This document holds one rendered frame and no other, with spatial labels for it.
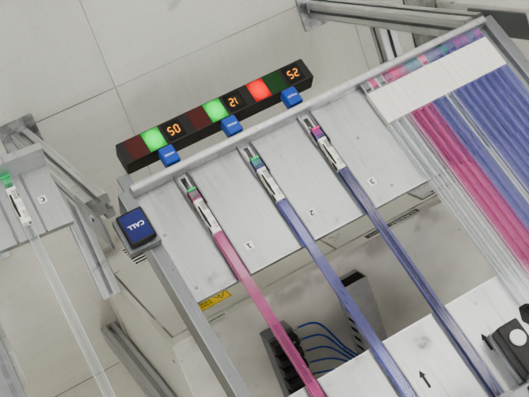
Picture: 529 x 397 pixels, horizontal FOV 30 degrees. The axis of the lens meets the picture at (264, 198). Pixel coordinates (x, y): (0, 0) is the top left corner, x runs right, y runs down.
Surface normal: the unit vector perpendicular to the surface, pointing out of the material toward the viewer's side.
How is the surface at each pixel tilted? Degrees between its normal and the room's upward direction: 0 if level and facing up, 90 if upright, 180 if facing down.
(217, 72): 0
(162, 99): 0
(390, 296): 0
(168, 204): 44
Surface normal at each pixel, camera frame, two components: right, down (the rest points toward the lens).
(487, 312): 0.07, -0.44
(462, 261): 0.41, 0.22
